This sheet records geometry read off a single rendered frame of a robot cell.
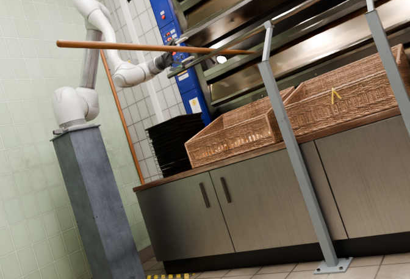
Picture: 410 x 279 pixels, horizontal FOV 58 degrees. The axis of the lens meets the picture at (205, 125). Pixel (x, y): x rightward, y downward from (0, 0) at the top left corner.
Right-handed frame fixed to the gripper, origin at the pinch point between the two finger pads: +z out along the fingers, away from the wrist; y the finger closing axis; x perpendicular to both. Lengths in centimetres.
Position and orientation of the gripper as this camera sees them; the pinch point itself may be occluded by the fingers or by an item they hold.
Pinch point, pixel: (187, 48)
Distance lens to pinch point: 201.9
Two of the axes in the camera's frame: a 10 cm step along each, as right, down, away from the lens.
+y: 3.1, 9.5, -0.7
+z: 7.5, -2.9, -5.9
